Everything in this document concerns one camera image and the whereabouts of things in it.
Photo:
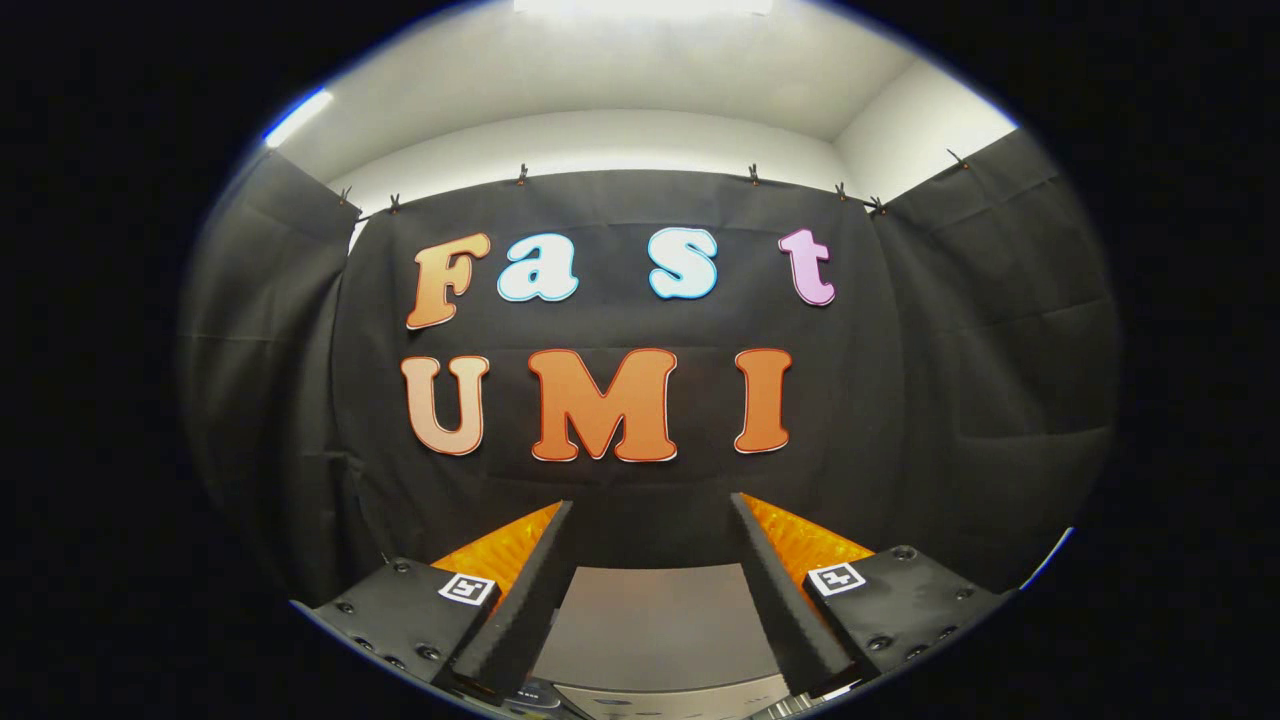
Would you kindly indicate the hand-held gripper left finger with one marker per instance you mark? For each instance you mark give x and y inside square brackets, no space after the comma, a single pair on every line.
[530,610]

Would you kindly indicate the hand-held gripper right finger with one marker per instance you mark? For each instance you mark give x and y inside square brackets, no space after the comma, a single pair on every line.
[780,610]

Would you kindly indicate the black backdrop cloth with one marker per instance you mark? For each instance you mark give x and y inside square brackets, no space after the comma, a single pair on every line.
[900,400]

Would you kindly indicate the row of black cloth clips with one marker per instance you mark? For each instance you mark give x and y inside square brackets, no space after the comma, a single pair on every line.
[521,176]

